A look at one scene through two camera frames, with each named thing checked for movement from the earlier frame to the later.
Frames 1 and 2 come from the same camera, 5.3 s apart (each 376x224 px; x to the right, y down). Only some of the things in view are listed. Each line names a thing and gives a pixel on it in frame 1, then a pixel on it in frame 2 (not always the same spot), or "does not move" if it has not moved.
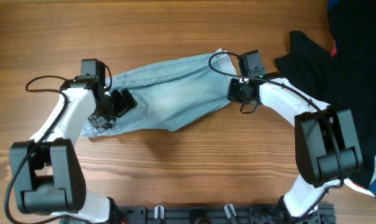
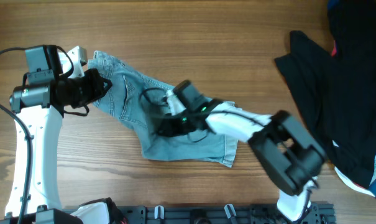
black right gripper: (234, 90) to (162, 125)
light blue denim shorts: (169, 95) to (122, 100)
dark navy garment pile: (353, 73) does not move
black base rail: (216, 214) does not move
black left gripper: (120, 103) to (92, 88)
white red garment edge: (358, 187) does not move
